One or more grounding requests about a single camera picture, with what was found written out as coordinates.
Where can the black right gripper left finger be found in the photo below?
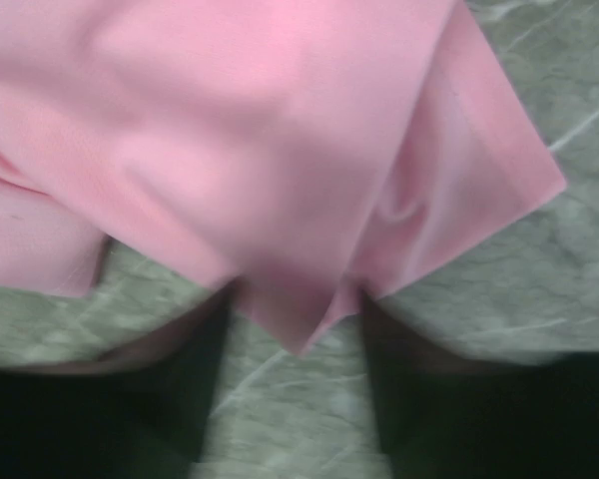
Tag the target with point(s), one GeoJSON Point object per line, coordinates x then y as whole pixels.
{"type": "Point", "coordinates": [140, 410]}

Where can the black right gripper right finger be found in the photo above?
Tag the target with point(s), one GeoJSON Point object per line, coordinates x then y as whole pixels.
{"type": "Point", "coordinates": [442, 414]}

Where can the pink t shirt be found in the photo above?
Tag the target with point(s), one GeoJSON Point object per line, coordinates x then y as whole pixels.
{"type": "Point", "coordinates": [301, 144]}

